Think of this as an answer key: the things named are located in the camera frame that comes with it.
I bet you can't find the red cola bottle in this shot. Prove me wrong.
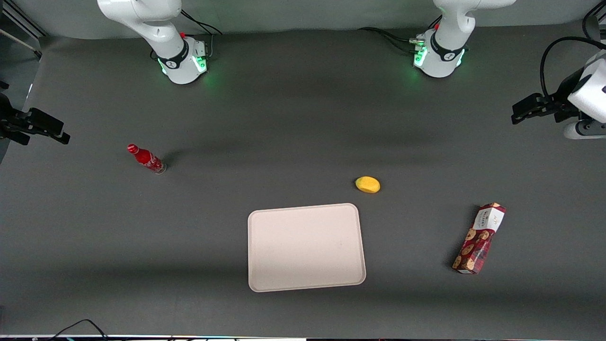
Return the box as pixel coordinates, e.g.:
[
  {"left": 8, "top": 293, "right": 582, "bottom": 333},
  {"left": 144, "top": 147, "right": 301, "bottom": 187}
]
[{"left": 126, "top": 144, "right": 168, "bottom": 175}]

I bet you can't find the dark metal frame rail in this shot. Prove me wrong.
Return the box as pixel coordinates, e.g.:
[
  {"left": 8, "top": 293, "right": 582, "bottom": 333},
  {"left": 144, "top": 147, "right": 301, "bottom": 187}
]
[{"left": 0, "top": 0, "right": 49, "bottom": 60}]

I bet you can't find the black base cable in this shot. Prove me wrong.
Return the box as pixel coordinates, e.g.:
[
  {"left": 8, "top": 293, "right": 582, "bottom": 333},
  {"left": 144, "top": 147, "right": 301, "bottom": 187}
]
[
  {"left": 180, "top": 9, "right": 223, "bottom": 60},
  {"left": 357, "top": 14, "right": 443, "bottom": 54}
]

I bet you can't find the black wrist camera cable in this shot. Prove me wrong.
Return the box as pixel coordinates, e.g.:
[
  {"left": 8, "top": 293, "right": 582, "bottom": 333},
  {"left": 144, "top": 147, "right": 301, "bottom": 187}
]
[{"left": 540, "top": 36, "right": 606, "bottom": 100}]

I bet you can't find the yellow lemon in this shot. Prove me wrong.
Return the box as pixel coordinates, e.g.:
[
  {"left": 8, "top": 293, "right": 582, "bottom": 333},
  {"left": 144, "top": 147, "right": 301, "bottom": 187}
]
[{"left": 355, "top": 176, "right": 381, "bottom": 194}]

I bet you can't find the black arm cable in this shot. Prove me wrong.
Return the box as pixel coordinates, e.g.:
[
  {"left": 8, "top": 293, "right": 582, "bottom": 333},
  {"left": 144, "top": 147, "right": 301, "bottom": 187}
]
[{"left": 583, "top": 1, "right": 606, "bottom": 42}]

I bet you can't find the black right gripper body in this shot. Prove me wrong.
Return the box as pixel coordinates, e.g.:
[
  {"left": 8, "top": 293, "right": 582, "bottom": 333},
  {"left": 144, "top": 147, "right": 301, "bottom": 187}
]
[{"left": 0, "top": 92, "right": 31, "bottom": 145}]

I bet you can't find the beige rectangular tray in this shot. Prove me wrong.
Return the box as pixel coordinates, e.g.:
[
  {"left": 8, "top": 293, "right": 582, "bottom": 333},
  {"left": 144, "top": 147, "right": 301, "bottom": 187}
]
[{"left": 247, "top": 203, "right": 367, "bottom": 293}]

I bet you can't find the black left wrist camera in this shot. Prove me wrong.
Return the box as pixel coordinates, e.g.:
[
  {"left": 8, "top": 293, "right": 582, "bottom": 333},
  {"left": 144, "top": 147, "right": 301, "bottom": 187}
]
[{"left": 545, "top": 68, "right": 587, "bottom": 124}]

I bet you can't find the black table edge cable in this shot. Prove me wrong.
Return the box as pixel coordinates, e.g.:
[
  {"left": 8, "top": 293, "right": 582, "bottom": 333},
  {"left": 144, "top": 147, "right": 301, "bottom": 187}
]
[{"left": 46, "top": 319, "right": 110, "bottom": 341}]

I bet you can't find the red cookie box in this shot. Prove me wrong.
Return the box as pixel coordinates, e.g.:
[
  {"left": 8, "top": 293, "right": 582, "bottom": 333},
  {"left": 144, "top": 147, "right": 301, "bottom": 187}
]
[{"left": 452, "top": 202, "right": 507, "bottom": 275}]

